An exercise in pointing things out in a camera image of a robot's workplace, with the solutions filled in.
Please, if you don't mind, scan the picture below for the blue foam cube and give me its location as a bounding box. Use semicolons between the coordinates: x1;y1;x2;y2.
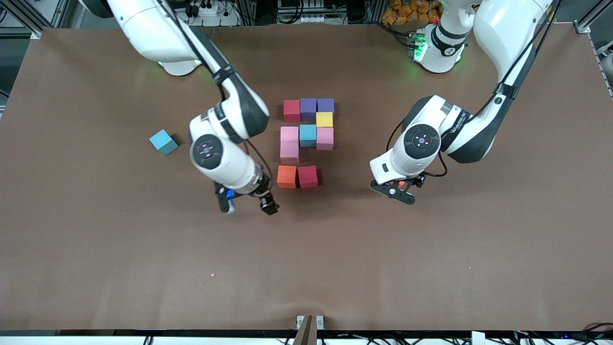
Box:
148;128;179;157
298;124;317;147

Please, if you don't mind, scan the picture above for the brown table cover sheet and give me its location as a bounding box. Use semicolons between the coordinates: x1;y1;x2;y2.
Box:
0;23;613;332

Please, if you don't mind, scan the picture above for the bag of oranges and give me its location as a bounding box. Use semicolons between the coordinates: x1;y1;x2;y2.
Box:
382;0;443;25

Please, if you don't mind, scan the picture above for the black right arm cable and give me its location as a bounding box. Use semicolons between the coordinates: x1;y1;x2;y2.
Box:
163;0;273;192

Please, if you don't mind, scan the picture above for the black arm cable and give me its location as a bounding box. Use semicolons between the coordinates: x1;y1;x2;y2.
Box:
163;0;273;192
386;0;562;179

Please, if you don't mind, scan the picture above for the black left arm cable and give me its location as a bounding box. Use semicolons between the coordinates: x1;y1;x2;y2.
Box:
386;0;562;179

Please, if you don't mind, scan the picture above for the small metal bracket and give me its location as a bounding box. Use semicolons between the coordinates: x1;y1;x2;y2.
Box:
296;315;325;330

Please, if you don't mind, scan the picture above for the brown camera pole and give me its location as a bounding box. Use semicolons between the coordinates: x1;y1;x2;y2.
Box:
293;315;318;345

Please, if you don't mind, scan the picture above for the metal table edge rail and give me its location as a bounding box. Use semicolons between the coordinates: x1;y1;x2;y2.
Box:
587;33;613;99

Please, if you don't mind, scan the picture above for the black cable bundle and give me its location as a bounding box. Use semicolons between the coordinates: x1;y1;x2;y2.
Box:
582;322;613;343

